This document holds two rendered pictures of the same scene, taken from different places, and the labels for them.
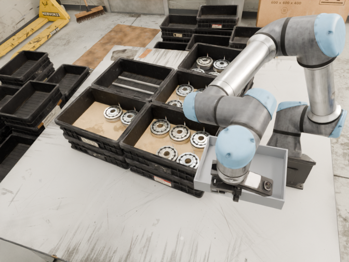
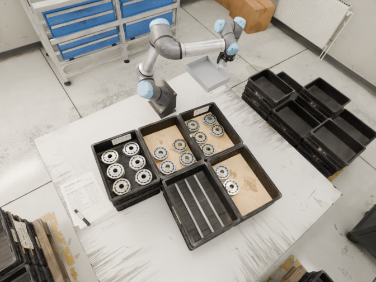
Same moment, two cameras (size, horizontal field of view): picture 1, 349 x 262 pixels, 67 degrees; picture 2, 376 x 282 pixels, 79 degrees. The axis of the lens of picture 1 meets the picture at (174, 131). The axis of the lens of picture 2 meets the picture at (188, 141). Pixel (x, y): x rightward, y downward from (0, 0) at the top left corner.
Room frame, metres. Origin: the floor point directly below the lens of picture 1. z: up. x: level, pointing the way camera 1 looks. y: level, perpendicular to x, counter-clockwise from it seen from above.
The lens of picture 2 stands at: (1.70, 0.24, 2.18)
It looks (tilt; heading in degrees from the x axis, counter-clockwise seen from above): 58 degrees down; 203
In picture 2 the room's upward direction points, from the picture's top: 9 degrees clockwise
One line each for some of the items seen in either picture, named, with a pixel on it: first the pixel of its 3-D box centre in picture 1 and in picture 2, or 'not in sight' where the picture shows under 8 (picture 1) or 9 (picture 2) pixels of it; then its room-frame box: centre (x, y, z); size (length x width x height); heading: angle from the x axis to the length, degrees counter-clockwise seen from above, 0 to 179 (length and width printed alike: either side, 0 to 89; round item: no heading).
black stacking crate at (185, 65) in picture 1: (217, 69); (125, 166); (1.30, -0.31, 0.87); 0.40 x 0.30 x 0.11; 58
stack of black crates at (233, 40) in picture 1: (251, 57); (2, 251); (2.10, -0.81, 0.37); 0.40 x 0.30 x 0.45; 66
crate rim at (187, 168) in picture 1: (172, 134); (210, 128); (0.80, 0.01, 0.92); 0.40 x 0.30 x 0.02; 58
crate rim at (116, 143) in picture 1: (102, 112); (243, 178); (1.01, 0.35, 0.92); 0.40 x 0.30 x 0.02; 58
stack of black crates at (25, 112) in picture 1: (42, 118); not in sight; (1.66, 1.07, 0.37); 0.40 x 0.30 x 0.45; 156
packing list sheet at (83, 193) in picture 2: not in sight; (84, 197); (1.57, -0.46, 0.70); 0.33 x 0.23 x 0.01; 66
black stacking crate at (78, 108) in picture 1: (105, 119); (240, 181); (1.01, 0.35, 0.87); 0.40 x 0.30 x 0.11; 58
